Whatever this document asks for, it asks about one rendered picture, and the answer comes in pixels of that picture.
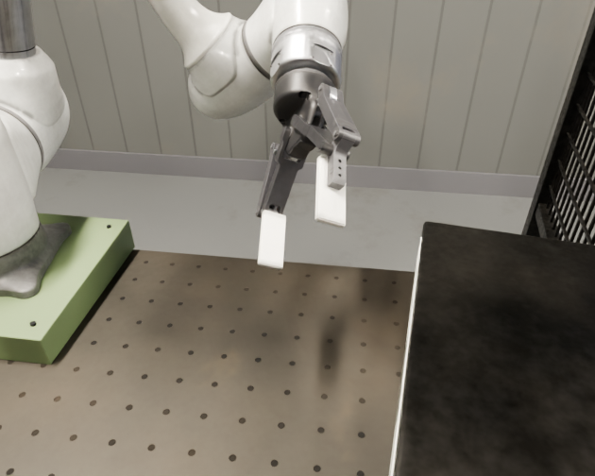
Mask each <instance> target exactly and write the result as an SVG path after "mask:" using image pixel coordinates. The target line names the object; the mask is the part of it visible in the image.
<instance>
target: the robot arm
mask: <svg viewBox="0 0 595 476"><path fill-rule="evenodd" d="M148 1H149V3H150V5H151V6H152V8H153V9H154V10H155V12H156V13H157V15H158V16H159V18H160V19H161V21H162V22H163V24H164V25H165V26H166V28H167V29H168V30H169V31H170V33H171V34H172V35H173V36H174V38H175V39H176V40H177V42H178V43H179V45H180V47H181V49H182V52H183V55H184V66H185V67H186V68H187V70H188V71H189V73H190V75H189V77H188V90H189V95H190V98H191V100H192V102H193V104H194V105H195V107H196V108H197V109H198V110H199V111H200V112H202V113H203V114H205V115H206V116H208V117H211V118H213V119H230V118H234V117H237V116H240V115H243V114H245V113H247V112H249V111H252V110H254V109H255V108H257V107H259V106H260V105H262V104H263V103H264V102H266V101H267V100H268V99H270V98H271V97H272V96H274V102H273V111H274V114H275V116H276V117H277V119H278V120H279V121H280V123H281V124H282V126H283V129H282V131H281V134H280V144H276V143H273V144H272V145H271V146H270V155H269V162H268V165H267V168H266V172H265V176H264V180H263V187H262V190H261V194H260V198H259V202H258V206H257V210H256V212H255V215H256V216H257V217H260V218H262V224H261V235H260V245H259V257H258V265H261V266H265V267H270V268H274V269H279V270H281V269H283V254H284V239H285V224H286V219H287V218H286V216H285V215H282V214H283V211H284V208H285V205H286V202H287V199H288V197H289V195H290V192H291V189H292V186H293V183H294V180H295V178H296V175H297V172H298V170H300V169H302V167H303V165H304V163H305V160H306V158H307V155H308V154H309V152H310V151H312V150H314V148H315V147H317V148H318V149H319V151H317V152H319V153H321V154H324V155H327V156H328V157H325V156H322V155H320V156H319V157H318V158H317V168H316V195H315V221H316V222H320V223H324V224H327V225H331V226H335V227H337V228H343V227H344V226H345V225H346V170H347V160H348V159H349V156H350V151H349V150H350V149H351V147H352V146H354V147H357V146H358V145H359V143H360V142H361V136H360V134H359V132H358V130H357V128H356V126H355V125H354V123H353V121H352V119H351V117H350V115H349V113H348V111H347V109H346V107H345V105H344V98H343V92H342V91H340V88H341V81H342V59H343V53H342V49H343V47H344V45H345V42H346V38H347V32H348V18H349V12H348V0H263V1H262V3H261V4H260V5H259V7H258V8H257V10H256V11H255V12H254V13H253V15H252V16H251V17H250V18H249V19H248V20H247V21H246V20H241V19H238V18H236V17H234V16H233V15H231V14H230V13H229V12H228V13H216V12H212V11H210V10H208V9H206V8H204V7H203V6H202V5H200V4H199V3H198V2H197V1H196V0H148ZM69 121H70V111H69V105H68V101H67V98H66V96H65V93H64V92H63V90H62V88H61V86H60V82H59V79H58V75H57V71H56V67H55V63H54V62H53V61H52V60H51V59H50V58H49V57H48V56H47V55H46V54H45V53H44V52H43V51H42V50H41V48H40V47H39V46H37V45H36V44H35V36H34V27H33V19H32V10H31V2H30V0H0V297H12V298H19V299H26V298H32V297H34V296H35V295H37V294H38V292H39V291H40V284H41V280H42V278H43V275H44V273H45V272H46V270H47V268H48V266H49V265H50V264H51V262H52V260H53V259H54V257H55V255H56V253H57V252H58V250H59V248H60V246H61V244H62V243H63V241H64V240H65V239H66V238H67V237H69V236H70V235H71V233H72V230H71V227H70V225H69V224H68V223H63V222H61V223H54V224H45V225H42V223H41V221H40V219H39V217H38V215H37V212H36V208H35V204H34V200H33V199H34V198H35V196H36V191H37V185H38V178H39V174H40V173H41V171H42V170H43V169H44V167H45V166H46V165H47V164H48V163H49V162H50V161H51V160H52V158H53V157H54V155H55V154H56V152H57V151H58V149H59V148H60V145H61V143H62V141H63V139H64V137H65V135H66V132H67V130H68V127H69ZM326 125H328V128H329V129H327V127H326ZM292 157H293V158H296V159H298V160H297V161H292V160H290V159H291V158H292Z"/></svg>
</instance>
